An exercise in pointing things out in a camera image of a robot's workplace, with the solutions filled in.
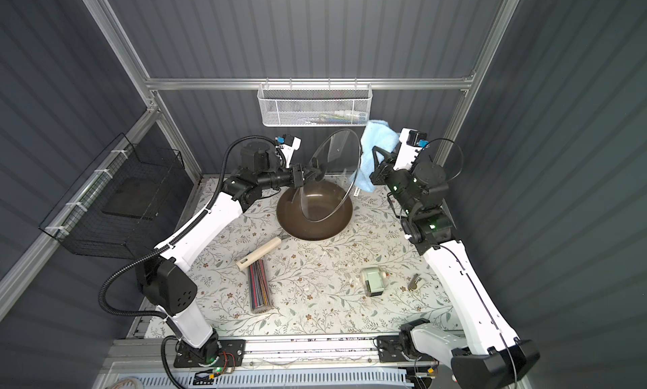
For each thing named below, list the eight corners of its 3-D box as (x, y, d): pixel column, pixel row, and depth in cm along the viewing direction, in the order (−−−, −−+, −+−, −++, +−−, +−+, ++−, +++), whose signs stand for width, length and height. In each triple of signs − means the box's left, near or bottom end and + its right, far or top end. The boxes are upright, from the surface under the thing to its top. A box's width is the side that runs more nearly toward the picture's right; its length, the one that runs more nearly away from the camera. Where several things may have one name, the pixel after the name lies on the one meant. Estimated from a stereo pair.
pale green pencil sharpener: (366, 298, 86) (368, 292, 82) (361, 274, 91) (362, 267, 87) (383, 295, 86) (386, 289, 82) (377, 272, 92) (379, 265, 87)
